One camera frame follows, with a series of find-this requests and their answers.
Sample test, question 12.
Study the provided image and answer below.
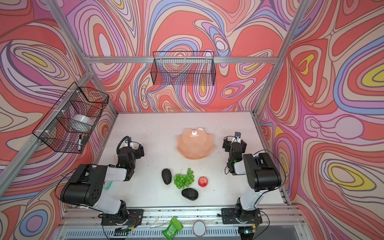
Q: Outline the dark avocado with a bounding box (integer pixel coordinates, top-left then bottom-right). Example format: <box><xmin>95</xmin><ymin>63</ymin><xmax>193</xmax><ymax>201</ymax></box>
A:
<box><xmin>182</xmin><ymin>188</ymin><xmax>199</xmax><ymax>201</ymax></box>
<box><xmin>162</xmin><ymin>169</ymin><xmax>172</xmax><ymax>185</ymax></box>

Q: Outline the red fake apple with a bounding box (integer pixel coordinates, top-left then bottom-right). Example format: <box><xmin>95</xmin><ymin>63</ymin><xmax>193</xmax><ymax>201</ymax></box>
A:
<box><xmin>198</xmin><ymin>177</ymin><xmax>208</xmax><ymax>188</ymax></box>

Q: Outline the green fake grape bunch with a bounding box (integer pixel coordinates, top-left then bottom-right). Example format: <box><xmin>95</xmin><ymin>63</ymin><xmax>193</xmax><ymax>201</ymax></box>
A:
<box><xmin>174</xmin><ymin>168</ymin><xmax>195</xmax><ymax>190</ymax></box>

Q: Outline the dark avocado front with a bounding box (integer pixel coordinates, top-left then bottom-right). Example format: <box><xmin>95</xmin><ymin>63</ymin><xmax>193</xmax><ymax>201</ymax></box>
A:
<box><xmin>182</xmin><ymin>188</ymin><xmax>199</xmax><ymax>201</ymax></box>

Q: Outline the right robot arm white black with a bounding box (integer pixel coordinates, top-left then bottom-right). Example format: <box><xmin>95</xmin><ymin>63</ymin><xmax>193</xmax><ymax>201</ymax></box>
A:
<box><xmin>218</xmin><ymin>133</ymin><xmax>283</xmax><ymax>225</ymax></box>

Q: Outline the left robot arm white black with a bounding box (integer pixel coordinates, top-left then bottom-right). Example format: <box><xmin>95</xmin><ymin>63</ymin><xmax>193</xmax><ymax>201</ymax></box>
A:
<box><xmin>58</xmin><ymin>136</ymin><xmax>145</xmax><ymax>226</ymax></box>

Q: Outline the pink faceted fruit bowl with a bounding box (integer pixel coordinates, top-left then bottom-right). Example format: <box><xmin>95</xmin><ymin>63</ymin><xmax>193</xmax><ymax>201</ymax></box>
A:
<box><xmin>177</xmin><ymin>128</ymin><xmax>215</xmax><ymax>160</ymax></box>

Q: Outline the black marker pen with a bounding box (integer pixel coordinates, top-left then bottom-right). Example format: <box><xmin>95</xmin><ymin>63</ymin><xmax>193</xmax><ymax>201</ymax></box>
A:
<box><xmin>78</xmin><ymin>135</ymin><xmax>82</xmax><ymax>153</ymax></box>

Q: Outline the white tape roll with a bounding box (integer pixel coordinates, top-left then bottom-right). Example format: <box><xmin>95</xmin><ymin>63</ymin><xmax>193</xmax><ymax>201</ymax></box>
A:
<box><xmin>72</xmin><ymin>114</ymin><xmax>94</xmax><ymax>126</ymax></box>

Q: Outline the round white pink disc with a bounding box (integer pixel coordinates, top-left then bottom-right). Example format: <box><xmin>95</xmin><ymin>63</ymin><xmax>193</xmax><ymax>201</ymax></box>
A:
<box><xmin>193</xmin><ymin>221</ymin><xmax>207</xmax><ymax>238</ymax></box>

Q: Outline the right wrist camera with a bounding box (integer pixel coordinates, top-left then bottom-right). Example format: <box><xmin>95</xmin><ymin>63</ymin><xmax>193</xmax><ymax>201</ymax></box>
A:
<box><xmin>234</xmin><ymin>132</ymin><xmax>241</xmax><ymax>141</ymax></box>

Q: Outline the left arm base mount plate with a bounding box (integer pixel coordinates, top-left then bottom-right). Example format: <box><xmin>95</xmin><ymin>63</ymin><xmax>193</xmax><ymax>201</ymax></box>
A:
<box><xmin>98</xmin><ymin>209</ymin><xmax>144</xmax><ymax>227</ymax></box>

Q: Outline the black wire basket left wall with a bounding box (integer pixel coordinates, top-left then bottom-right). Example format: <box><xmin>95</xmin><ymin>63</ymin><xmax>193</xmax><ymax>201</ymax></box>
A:
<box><xmin>33</xmin><ymin>83</ymin><xmax>109</xmax><ymax>154</ymax></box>

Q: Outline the black wire basket wall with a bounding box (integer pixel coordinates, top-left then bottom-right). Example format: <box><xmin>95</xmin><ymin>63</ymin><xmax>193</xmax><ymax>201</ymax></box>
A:
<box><xmin>151</xmin><ymin>51</ymin><xmax>216</xmax><ymax>86</ymax></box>
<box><xmin>33</xmin><ymin>83</ymin><xmax>109</xmax><ymax>154</ymax></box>

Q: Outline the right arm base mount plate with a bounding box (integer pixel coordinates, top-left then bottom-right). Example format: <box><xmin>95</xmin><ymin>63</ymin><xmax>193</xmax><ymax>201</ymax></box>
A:
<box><xmin>217</xmin><ymin>208</ymin><xmax>263</xmax><ymax>226</ymax></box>

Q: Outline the black wire basket back wall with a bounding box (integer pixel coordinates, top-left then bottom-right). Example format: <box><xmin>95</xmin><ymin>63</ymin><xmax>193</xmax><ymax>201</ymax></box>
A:
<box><xmin>151</xmin><ymin>51</ymin><xmax>216</xmax><ymax>86</ymax></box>

